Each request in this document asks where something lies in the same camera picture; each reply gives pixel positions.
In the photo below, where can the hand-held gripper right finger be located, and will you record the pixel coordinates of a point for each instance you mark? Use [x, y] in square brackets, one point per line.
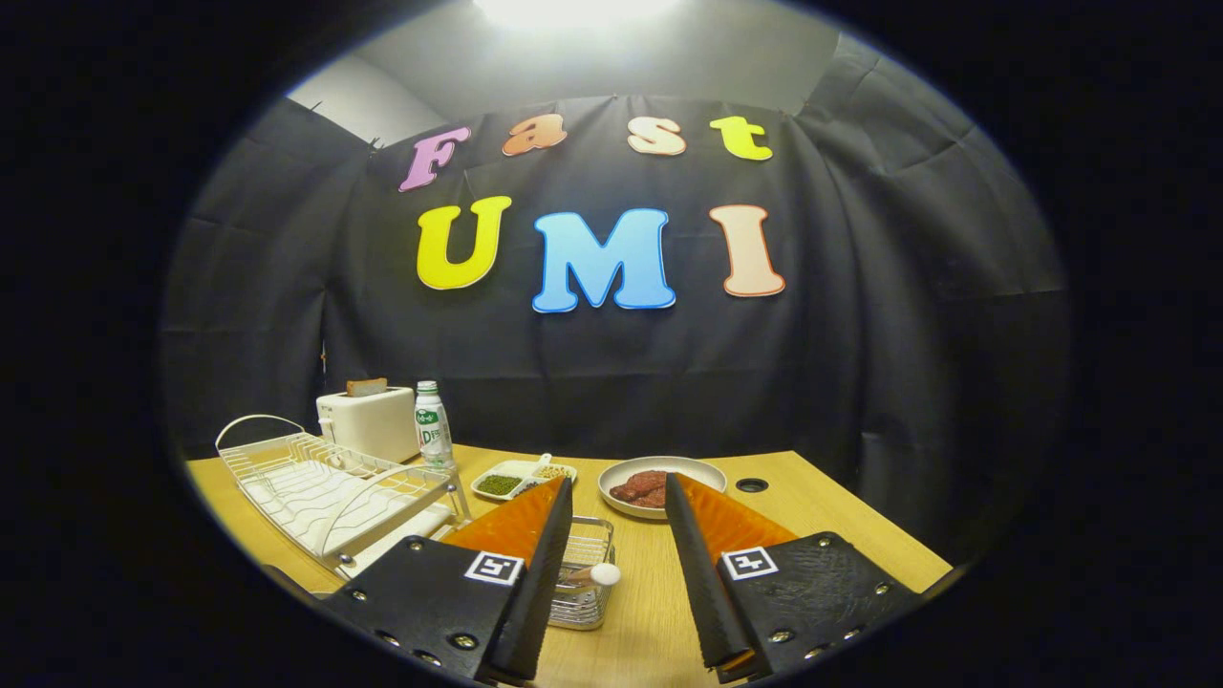
[702, 592]

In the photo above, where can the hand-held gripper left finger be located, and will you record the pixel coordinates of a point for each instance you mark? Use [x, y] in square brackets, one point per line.
[535, 612]

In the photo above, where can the white oval plate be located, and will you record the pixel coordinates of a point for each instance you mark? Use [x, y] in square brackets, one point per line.
[702, 473]

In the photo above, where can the white divided dish with beans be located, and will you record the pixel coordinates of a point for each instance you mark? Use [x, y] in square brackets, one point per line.
[511, 470]

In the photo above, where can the red meat piece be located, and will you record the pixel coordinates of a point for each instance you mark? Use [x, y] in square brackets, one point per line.
[650, 479]
[632, 495]

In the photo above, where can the white drain tray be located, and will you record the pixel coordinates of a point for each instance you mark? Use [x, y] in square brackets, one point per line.
[401, 530]

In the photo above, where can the plastic bottle with green label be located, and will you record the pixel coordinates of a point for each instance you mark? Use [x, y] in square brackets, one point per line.
[433, 430]

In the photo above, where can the black backdrop cloth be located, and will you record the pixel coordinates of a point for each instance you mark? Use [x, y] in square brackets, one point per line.
[573, 382]

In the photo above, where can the white toaster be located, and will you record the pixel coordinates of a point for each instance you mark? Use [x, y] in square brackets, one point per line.
[373, 425]

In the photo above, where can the brown toast slice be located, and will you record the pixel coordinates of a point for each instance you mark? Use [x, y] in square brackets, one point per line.
[367, 387]

